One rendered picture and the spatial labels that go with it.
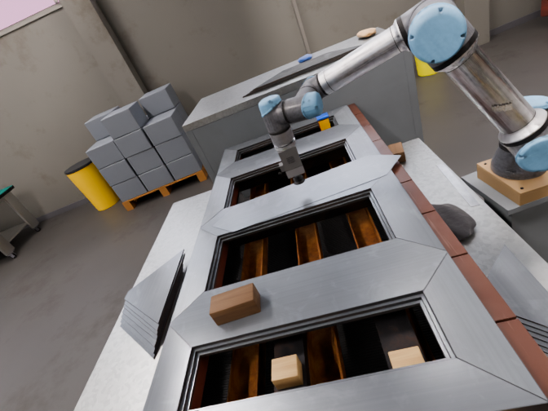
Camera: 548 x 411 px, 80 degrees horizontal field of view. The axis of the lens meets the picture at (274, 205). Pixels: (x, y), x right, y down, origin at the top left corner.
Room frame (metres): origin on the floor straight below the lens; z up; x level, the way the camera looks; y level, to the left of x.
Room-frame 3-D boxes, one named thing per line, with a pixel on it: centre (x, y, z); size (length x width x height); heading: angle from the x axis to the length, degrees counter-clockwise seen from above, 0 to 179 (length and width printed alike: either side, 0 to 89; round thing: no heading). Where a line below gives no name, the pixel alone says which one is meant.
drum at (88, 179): (4.38, 2.07, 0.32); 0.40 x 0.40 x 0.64
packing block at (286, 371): (0.44, 0.12, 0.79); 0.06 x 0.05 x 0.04; 77
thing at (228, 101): (2.10, -0.40, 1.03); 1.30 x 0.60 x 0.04; 77
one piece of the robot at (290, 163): (1.05, -0.11, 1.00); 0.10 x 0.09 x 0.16; 82
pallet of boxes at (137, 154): (4.11, 1.10, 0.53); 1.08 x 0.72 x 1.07; 84
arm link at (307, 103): (1.00, -0.22, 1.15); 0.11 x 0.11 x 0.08; 58
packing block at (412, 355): (0.35, -0.11, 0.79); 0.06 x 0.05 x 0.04; 77
